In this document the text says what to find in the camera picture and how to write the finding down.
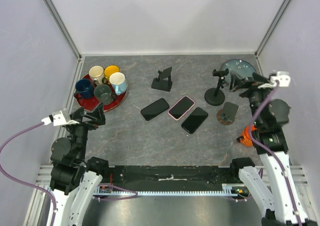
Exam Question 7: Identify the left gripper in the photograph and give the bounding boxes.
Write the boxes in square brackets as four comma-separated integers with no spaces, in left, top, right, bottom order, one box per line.
[66,101,106,160]

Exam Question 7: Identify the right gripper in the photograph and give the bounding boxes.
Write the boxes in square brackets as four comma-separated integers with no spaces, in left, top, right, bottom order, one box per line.
[229,70,277,127]

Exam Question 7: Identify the black round-base phone stand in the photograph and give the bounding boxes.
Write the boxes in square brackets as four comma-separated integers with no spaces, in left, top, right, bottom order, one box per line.
[204,69,229,106]

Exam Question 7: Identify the black phone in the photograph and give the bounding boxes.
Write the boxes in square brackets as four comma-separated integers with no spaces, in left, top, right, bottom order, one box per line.
[181,107,208,134]
[140,98,170,121]

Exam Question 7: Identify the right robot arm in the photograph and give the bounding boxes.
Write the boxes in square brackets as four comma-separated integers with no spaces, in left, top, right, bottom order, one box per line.
[229,71,318,225]

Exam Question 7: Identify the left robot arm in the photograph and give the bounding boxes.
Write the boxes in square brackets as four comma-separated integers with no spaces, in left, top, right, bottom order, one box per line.
[49,103,110,225]

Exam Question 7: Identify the wooden-base phone stand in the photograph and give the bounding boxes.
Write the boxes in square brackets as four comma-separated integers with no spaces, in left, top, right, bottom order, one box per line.
[216,102,239,125]

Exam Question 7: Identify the black folding phone stand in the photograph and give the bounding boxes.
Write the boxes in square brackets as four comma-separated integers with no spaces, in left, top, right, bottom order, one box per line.
[151,67,173,92]

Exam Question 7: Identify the blue-green ceramic plate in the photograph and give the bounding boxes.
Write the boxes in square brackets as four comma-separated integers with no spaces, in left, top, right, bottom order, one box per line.
[220,59,257,85]

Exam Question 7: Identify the red round tray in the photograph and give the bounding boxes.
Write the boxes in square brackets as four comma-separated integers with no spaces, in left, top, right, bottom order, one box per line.
[73,72,128,112]

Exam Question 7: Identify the dark green glass mug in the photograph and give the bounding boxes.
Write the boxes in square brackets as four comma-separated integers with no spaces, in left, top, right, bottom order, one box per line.
[94,84,117,105]

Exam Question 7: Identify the dark blue mug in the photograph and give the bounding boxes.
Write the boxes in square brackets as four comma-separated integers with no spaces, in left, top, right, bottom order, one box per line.
[73,79,94,99]

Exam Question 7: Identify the cream mug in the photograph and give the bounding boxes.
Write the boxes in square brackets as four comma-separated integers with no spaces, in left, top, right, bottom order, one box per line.
[88,65,105,86]

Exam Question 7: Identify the light blue mug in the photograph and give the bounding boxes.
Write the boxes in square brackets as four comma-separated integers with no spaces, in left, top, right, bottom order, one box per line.
[109,72,127,96]

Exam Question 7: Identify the yellow mug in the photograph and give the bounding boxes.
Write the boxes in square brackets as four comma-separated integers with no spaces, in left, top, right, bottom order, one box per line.
[102,65,120,84]

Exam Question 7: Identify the orange mug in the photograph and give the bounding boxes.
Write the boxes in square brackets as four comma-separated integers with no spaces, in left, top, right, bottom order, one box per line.
[236,126,253,147]

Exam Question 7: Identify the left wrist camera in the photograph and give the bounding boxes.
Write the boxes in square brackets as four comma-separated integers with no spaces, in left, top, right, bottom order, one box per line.
[41,108,79,126]

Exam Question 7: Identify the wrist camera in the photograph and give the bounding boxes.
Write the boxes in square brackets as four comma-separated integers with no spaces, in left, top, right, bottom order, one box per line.
[41,108,79,126]
[269,71,291,88]

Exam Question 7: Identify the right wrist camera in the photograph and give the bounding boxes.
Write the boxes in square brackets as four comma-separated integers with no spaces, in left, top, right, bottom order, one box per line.
[269,71,291,88]

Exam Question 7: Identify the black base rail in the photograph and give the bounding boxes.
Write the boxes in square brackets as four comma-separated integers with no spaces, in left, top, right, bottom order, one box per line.
[101,165,242,192]

